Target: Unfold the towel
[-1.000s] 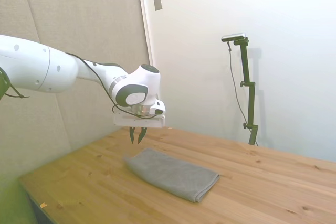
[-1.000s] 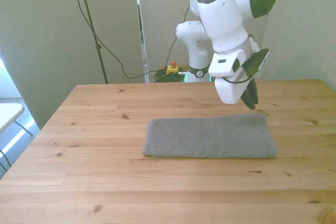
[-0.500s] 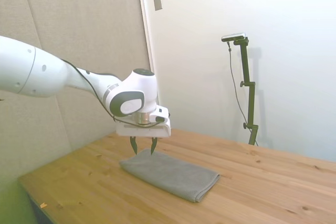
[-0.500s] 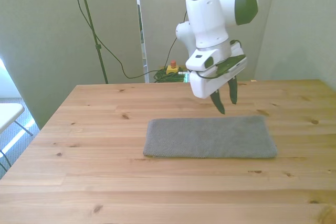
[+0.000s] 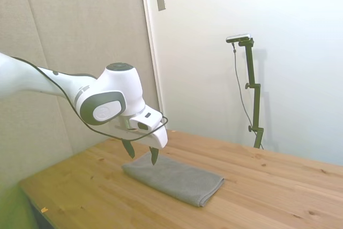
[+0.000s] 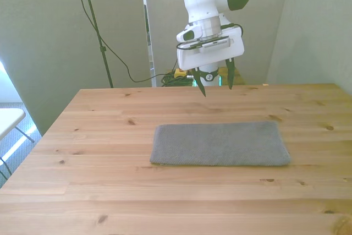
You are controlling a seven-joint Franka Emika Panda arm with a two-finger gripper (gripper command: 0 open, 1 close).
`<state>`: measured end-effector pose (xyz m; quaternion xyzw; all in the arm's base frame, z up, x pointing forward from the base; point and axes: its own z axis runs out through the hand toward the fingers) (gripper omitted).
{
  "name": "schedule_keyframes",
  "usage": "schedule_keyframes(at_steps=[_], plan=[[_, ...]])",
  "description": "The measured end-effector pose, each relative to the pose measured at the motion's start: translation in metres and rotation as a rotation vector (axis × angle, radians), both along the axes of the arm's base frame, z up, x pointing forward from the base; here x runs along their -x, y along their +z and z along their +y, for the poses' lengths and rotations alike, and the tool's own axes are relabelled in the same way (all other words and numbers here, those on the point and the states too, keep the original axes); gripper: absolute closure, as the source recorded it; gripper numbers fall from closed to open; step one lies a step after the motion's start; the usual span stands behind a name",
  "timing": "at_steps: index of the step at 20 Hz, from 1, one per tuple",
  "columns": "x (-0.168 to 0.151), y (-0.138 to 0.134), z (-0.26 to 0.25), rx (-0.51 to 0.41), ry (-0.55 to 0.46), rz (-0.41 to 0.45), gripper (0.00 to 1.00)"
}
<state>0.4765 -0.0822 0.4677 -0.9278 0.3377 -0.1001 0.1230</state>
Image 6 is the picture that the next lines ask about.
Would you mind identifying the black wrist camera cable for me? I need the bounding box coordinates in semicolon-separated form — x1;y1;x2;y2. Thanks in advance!
175;23;245;52

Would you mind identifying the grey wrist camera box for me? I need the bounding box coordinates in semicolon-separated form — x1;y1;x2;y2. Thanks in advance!
198;36;235;54

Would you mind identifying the grey terry towel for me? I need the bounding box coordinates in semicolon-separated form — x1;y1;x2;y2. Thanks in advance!
149;121;292;167

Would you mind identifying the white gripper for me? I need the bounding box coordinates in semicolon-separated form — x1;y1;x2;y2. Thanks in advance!
176;26;245;98

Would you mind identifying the white partition edge strip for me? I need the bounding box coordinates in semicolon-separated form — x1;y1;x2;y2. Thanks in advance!
140;0;157;88

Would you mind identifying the black camera stand pole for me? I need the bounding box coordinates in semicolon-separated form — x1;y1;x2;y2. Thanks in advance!
78;0;114;89

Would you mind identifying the black cable along stand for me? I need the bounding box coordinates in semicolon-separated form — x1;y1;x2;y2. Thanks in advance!
69;0;166;83

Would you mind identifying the coiled dark cable bundle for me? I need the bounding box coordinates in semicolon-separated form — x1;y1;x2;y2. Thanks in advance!
160;72;196;88

